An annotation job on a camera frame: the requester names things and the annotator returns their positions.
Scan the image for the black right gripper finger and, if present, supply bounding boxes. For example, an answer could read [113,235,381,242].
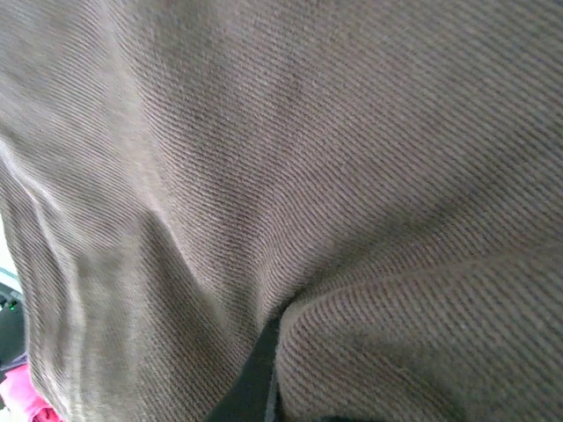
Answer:
[206,316,282,422]

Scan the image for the brown long pants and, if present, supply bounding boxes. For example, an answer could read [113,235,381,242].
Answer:
[0,0,563,422]

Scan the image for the pink plastic basket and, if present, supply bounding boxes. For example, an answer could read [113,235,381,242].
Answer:
[0,355,61,422]

